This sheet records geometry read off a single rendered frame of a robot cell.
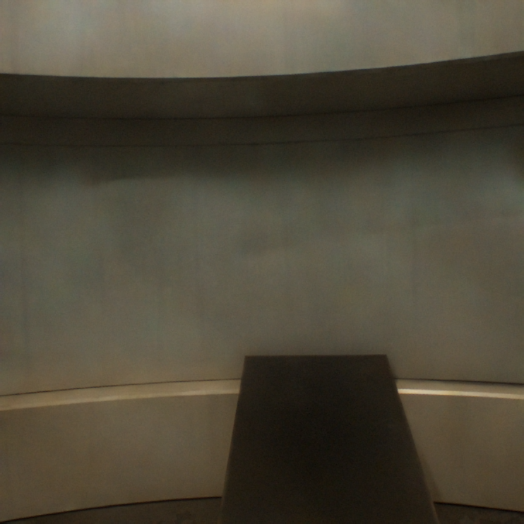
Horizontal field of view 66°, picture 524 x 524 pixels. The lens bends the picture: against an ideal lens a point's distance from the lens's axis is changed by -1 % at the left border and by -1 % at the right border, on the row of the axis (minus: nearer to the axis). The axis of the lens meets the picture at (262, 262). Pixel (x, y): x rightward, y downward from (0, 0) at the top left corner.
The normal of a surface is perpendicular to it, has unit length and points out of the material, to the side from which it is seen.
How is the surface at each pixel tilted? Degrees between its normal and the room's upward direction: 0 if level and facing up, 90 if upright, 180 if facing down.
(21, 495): 90
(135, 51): 90
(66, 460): 90
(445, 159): 90
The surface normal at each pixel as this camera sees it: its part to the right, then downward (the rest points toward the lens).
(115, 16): 0.14, 0.02
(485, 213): -0.28, 0.03
